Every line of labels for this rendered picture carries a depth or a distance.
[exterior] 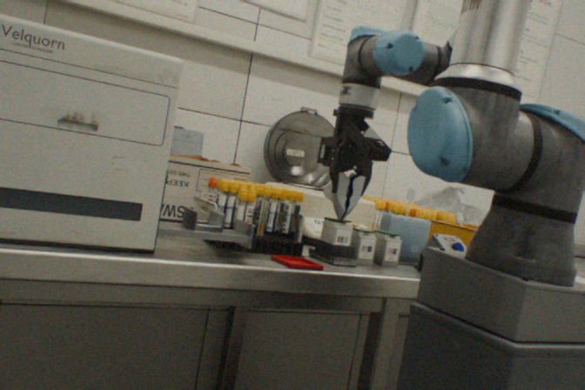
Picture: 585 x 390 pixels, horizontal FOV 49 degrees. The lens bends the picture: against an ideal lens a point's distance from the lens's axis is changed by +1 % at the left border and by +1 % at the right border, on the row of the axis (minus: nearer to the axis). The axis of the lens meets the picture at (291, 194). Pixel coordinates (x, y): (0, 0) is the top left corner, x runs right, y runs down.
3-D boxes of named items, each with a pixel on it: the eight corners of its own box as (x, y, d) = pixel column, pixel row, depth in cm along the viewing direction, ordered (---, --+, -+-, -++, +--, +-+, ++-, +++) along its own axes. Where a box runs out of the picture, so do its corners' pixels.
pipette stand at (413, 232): (386, 262, 136) (395, 216, 135) (370, 256, 142) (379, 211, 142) (426, 267, 140) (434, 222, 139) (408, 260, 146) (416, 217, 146)
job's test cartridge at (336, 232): (331, 255, 121) (337, 222, 121) (317, 250, 126) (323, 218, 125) (347, 257, 124) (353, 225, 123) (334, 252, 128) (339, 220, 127)
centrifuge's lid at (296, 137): (274, 98, 167) (264, 104, 175) (262, 194, 166) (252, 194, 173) (347, 114, 175) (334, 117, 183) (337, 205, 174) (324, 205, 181)
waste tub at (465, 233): (467, 275, 138) (476, 230, 138) (421, 261, 149) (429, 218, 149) (507, 278, 146) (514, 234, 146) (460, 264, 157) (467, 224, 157)
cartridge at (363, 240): (356, 264, 126) (362, 230, 126) (342, 258, 130) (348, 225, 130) (372, 265, 128) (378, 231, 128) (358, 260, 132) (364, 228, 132)
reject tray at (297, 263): (289, 268, 108) (290, 263, 108) (270, 258, 114) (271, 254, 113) (323, 271, 111) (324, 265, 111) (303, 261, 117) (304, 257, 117)
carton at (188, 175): (130, 225, 126) (142, 148, 125) (95, 203, 151) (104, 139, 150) (242, 236, 139) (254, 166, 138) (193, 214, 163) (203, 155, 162)
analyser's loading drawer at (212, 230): (131, 238, 98) (137, 205, 97) (119, 230, 103) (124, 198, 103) (251, 248, 108) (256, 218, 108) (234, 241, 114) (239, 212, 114)
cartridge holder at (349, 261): (332, 265, 119) (336, 245, 119) (307, 254, 127) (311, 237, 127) (356, 266, 122) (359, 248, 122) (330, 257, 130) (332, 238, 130)
